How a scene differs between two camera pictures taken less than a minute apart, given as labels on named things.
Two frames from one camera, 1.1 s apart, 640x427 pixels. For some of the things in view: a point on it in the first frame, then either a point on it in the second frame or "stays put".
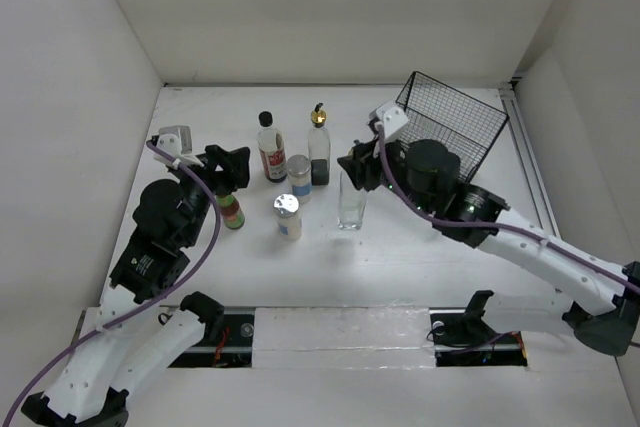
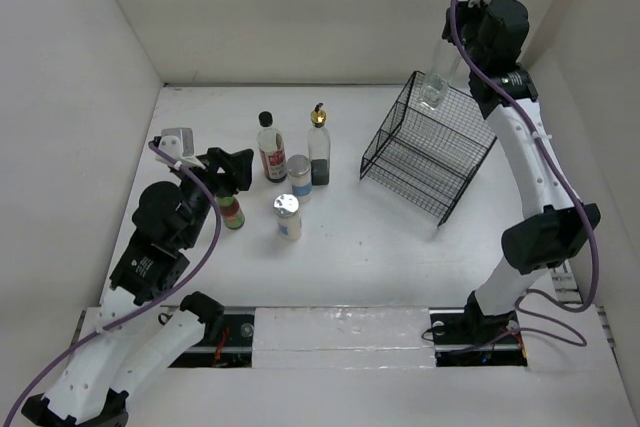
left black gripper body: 221,180 stays put
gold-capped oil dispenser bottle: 319,148 stays put
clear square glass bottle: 351,205 -> 445,65
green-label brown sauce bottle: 232,214 stays put
